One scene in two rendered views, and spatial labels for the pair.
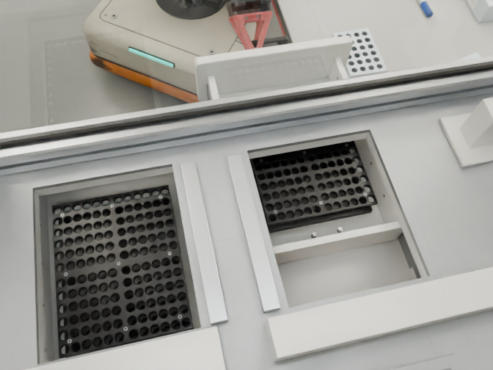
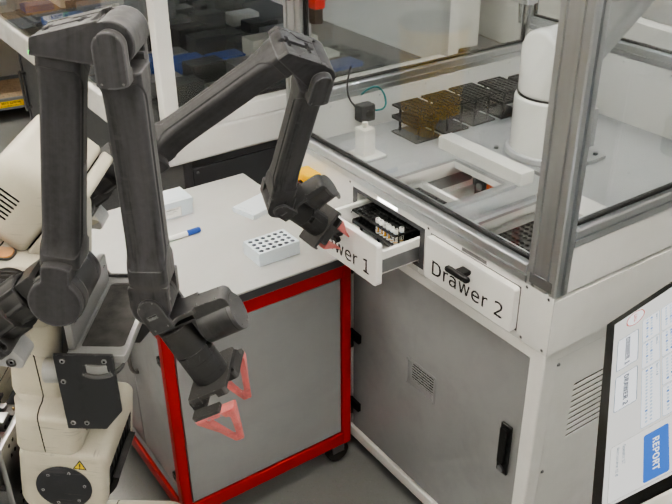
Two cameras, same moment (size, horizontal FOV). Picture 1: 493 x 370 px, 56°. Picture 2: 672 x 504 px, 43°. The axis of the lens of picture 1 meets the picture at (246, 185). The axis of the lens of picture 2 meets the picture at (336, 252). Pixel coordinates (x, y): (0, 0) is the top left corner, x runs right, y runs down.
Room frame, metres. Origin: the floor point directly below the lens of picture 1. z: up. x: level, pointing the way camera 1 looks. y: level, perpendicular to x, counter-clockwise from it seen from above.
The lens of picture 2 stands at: (1.12, 1.70, 1.88)
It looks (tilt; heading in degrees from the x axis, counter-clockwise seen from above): 30 degrees down; 253
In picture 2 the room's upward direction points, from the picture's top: straight up
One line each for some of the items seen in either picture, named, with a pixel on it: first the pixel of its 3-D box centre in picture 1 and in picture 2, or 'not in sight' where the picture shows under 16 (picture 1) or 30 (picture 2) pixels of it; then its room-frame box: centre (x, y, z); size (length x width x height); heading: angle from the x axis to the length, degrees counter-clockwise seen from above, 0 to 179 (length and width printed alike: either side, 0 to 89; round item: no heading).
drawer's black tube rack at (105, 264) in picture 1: (122, 269); not in sight; (0.18, 0.17, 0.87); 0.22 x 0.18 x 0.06; 18
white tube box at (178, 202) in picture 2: not in sight; (166, 204); (0.97, -0.54, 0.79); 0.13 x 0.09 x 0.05; 17
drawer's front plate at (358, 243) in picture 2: not in sight; (343, 241); (0.59, -0.03, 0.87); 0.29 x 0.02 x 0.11; 108
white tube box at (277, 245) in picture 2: not in sight; (271, 247); (0.73, -0.22, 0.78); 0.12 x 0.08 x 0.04; 18
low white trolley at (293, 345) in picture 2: not in sight; (216, 347); (0.88, -0.36, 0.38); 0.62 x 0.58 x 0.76; 108
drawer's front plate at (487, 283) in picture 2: not in sight; (469, 281); (0.37, 0.23, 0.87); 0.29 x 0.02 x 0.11; 108
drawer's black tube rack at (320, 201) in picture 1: (301, 161); (407, 221); (0.40, -0.09, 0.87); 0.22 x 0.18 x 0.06; 18
